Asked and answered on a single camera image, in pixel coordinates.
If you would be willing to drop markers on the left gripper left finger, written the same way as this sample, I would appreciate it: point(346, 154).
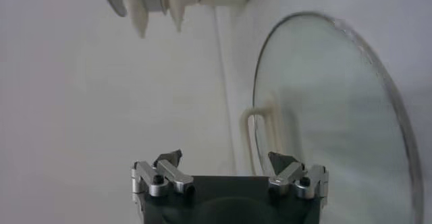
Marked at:
point(175, 176)

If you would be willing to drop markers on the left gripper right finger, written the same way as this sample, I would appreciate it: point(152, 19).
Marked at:
point(287, 174)

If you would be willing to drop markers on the glass pot lid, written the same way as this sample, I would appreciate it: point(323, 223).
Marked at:
point(337, 110)

